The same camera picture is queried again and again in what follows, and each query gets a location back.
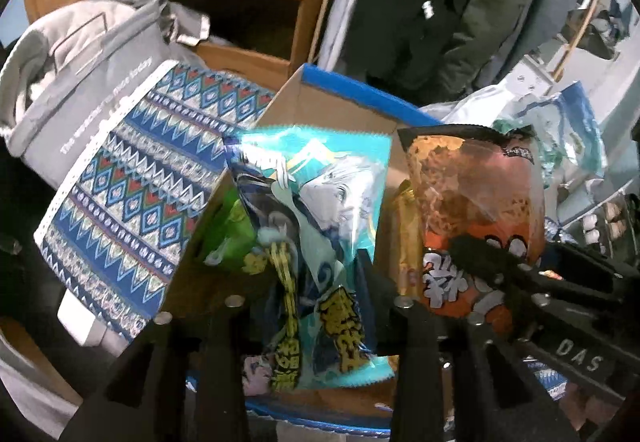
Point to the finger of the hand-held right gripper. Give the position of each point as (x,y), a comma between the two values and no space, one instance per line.
(490,257)
(600,277)

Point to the blue patterned tablecloth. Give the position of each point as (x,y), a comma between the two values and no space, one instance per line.
(125,182)

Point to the yellow long snack packet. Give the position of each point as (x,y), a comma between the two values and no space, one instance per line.
(407,242)

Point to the orange-brown snack bag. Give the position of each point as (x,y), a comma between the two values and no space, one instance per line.
(470,192)

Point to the teal cartoon snack packet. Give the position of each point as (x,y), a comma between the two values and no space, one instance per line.
(320,202)

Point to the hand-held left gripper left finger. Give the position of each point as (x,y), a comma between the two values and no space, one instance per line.
(220,362)

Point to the blue and white plastic bag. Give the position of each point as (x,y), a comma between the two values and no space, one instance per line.
(575,122)

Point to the grey storage bag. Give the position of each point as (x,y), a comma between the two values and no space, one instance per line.
(65,97)

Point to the green snack bag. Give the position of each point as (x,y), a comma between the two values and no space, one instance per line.
(227,232)

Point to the blue cardboard box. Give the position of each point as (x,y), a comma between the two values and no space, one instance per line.
(340,102)

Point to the wooden shelf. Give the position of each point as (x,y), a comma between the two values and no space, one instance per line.
(582,24)

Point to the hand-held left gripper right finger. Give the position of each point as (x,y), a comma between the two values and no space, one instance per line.
(415,372)

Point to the shoe rack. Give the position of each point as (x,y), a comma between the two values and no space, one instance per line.
(610,217)

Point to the white table leg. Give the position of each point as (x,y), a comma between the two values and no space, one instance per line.
(80,322)

